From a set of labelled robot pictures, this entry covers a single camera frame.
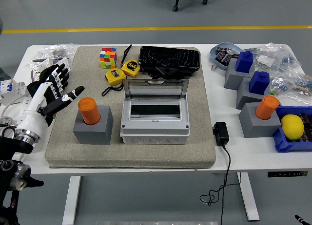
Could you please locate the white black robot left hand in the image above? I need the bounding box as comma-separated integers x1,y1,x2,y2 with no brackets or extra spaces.
17,63,85,136

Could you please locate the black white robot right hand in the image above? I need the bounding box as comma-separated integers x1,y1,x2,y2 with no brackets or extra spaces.
294,214,312,225

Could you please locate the orange cylinder battery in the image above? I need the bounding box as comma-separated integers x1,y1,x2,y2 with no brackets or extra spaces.
255,95,280,120
78,97,101,126

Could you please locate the clear hinged box lid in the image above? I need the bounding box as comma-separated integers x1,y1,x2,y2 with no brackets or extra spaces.
122,78,190,100

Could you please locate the grey electrical junction box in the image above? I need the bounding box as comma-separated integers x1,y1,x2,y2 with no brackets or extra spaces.
119,94,191,145

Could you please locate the blue battery block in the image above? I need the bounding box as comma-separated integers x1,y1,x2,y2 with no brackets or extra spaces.
249,71,271,94
235,51,255,74

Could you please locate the white circuit breaker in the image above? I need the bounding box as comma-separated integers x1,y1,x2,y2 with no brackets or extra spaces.
0,78,28,106

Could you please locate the black table control panel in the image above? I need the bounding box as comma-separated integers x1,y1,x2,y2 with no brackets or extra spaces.
267,170,309,178

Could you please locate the white table leg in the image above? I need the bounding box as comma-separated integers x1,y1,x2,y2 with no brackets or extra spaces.
62,175,81,225
237,172,260,221

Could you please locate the white purple carton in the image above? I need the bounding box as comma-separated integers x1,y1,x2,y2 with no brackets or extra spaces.
31,57,71,82

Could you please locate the grey block with round hole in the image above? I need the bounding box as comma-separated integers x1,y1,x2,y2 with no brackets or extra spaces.
73,105,114,145
238,102,282,138

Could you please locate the clear bag of dark parts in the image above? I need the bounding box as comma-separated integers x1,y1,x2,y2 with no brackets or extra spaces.
31,43,76,65

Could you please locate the blue plastic bin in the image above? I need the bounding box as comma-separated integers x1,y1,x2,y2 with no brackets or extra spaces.
272,105,312,153

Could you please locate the yellow tape measure square label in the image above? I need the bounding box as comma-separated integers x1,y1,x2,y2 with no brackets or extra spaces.
101,68,127,97

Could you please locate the dark packets stack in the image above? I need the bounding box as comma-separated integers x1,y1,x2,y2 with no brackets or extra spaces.
299,112,312,143

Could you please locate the yellow lemon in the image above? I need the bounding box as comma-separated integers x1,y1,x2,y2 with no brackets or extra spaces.
280,114,305,141

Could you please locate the yellow tape measure round label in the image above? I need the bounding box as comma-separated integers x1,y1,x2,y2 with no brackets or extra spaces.
120,44,141,78

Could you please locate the grey-brown fabric mat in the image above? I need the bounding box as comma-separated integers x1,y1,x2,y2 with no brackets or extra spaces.
45,45,217,169

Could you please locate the clear bag of small parts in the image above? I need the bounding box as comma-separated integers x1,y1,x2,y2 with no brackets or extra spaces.
245,42,302,72
290,74,312,104
269,74,299,96

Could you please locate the grey holder block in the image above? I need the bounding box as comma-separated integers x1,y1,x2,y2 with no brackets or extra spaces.
224,57,255,91
235,76,271,111

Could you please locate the black plastic tray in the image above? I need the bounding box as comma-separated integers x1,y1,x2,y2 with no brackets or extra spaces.
138,45,201,77

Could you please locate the pale blue plate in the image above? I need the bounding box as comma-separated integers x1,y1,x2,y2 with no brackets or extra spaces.
210,42,244,71

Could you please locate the black power adapter with cord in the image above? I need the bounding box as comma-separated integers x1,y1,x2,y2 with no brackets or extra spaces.
199,122,242,225

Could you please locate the black triangular bracket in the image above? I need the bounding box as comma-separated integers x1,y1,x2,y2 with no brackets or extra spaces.
146,66,183,80

